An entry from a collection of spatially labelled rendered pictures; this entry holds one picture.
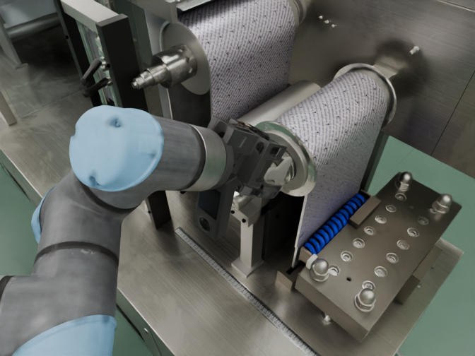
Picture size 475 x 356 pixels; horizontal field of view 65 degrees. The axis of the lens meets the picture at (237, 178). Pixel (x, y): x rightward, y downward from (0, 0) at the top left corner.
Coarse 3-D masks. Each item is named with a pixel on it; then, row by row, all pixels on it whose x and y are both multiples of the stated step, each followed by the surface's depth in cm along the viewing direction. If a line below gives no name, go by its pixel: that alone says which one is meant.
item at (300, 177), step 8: (360, 72) 74; (376, 80) 72; (272, 136) 62; (280, 136) 61; (280, 144) 62; (288, 144) 60; (288, 152) 61; (296, 152) 60; (296, 160) 61; (304, 160) 60; (296, 168) 62; (304, 168) 60; (296, 176) 63; (304, 176) 61; (288, 184) 66; (296, 184) 64
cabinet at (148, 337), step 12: (0, 156) 179; (12, 168) 164; (24, 180) 151; (24, 192) 191; (36, 204) 175; (120, 300) 127; (120, 312) 154; (132, 312) 119; (132, 324) 142; (144, 324) 112; (144, 336) 133; (156, 348) 125
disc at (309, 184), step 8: (264, 128) 63; (272, 128) 62; (280, 128) 60; (288, 128) 59; (288, 136) 60; (296, 136) 59; (296, 144) 59; (304, 144) 58; (304, 152) 59; (312, 160) 59; (312, 168) 60; (312, 176) 61; (304, 184) 63; (312, 184) 62; (288, 192) 68; (296, 192) 66; (304, 192) 65
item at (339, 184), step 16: (368, 144) 76; (352, 160) 73; (368, 160) 82; (336, 176) 72; (352, 176) 79; (320, 192) 70; (336, 192) 77; (352, 192) 87; (304, 208) 68; (320, 208) 75; (336, 208) 84; (304, 224) 73; (320, 224) 81
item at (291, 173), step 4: (280, 148) 61; (284, 156) 61; (288, 156) 61; (280, 160) 61; (292, 160) 61; (272, 164) 63; (276, 164) 63; (292, 164) 61; (292, 168) 62; (288, 172) 61; (292, 172) 62; (288, 176) 62; (292, 176) 63; (288, 180) 63
